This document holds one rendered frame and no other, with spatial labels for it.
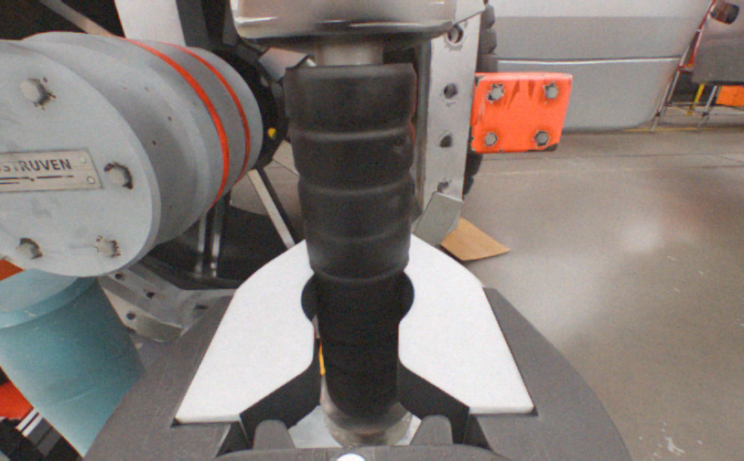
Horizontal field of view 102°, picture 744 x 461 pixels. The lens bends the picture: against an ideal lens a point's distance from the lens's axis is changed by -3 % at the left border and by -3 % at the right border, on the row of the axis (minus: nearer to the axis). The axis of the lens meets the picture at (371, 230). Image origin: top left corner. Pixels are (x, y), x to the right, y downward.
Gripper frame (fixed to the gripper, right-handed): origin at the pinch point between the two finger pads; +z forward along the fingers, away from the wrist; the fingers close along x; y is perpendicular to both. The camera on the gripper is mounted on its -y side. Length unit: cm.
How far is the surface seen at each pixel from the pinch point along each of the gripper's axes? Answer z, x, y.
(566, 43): 64, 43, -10
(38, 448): 24, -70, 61
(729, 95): 292, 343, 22
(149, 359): 31, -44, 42
